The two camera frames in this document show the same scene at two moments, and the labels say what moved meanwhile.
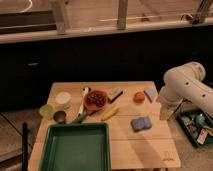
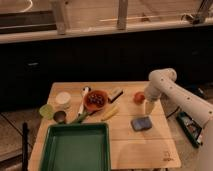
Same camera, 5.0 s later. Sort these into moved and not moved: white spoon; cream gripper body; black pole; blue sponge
Moved: cream gripper body
Not moved: blue sponge; black pole; white spoon
